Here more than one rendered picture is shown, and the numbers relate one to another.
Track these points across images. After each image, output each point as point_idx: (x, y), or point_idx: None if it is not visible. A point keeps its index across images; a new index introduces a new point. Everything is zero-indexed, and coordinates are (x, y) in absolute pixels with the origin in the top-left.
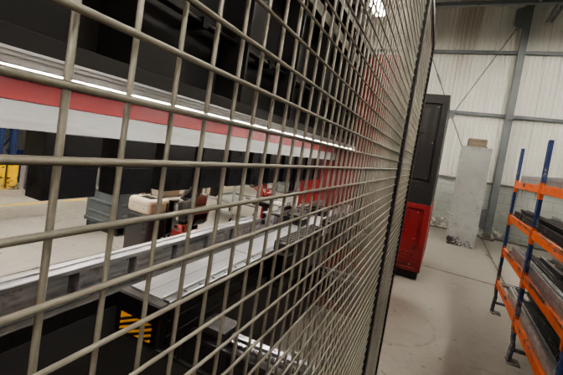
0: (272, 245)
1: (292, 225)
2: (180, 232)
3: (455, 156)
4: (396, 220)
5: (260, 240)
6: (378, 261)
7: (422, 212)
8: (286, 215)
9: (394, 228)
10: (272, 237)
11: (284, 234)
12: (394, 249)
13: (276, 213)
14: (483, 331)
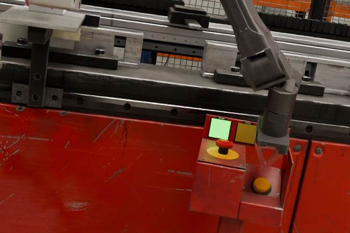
0: (328, 40)
1: (211, 26)
2: (290, 151)
3: None
4: None
5: (329, 42)
6: (336, 4)
7: None
8: (208, 15)
9: None
10: (301, 38)
11: (273, 33)
12: (201, 5)
13: (124, 29)
14: None
